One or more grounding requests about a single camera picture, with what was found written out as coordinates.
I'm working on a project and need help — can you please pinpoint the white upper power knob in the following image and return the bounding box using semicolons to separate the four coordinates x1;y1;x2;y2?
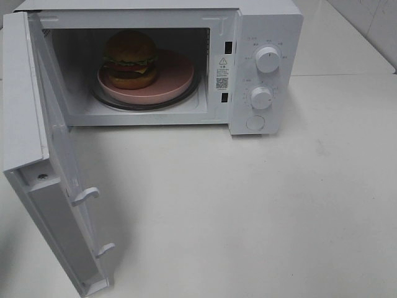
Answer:
254;44;282;73

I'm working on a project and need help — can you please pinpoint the white lower timer knob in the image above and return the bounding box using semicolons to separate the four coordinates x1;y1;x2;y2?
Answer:
251;87;273;110

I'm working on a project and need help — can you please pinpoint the white warning label sticker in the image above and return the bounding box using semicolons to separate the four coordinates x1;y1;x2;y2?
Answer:
215;55;231;91

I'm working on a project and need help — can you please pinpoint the round door release button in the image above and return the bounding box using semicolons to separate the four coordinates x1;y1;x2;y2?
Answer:
246;115;265;131

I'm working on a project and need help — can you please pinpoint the burger with lettuce and tomato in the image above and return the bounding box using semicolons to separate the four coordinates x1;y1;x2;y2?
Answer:
103;30;158;89

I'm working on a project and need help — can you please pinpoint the pink round plate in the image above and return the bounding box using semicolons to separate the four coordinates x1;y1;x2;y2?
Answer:
97;49;194;105

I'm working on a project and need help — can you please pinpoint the glass microwave turntable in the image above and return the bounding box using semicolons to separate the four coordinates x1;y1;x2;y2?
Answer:
90;70;200;112

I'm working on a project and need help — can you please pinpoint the white microwave oven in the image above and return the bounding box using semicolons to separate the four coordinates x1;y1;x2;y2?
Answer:
10;1;303;135

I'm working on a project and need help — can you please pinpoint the white microwave door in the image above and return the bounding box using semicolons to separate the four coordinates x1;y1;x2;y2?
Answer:
3;12;114;297

